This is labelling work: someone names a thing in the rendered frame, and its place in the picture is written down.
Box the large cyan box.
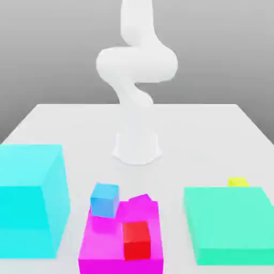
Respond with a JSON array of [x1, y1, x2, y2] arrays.
[[0, 143, 71, 260]]

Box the small red cube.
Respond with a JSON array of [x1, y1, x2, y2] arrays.
[[122, 220, 151, 262]]

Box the large magenta box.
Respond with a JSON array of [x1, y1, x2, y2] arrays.
[[78, 200, 164, 274]]

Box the small blue cube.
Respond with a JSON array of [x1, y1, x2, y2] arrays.
[[90, 182, 120, 219]]

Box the small yellow cube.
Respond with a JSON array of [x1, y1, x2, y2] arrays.
[[227, 177, 250, 187]]

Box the large mint green box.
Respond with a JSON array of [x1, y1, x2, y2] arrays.
[[183, 186, 274, 267]]

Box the small magenta cube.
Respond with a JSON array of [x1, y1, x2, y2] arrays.
[[127, 193, 153, 207]]

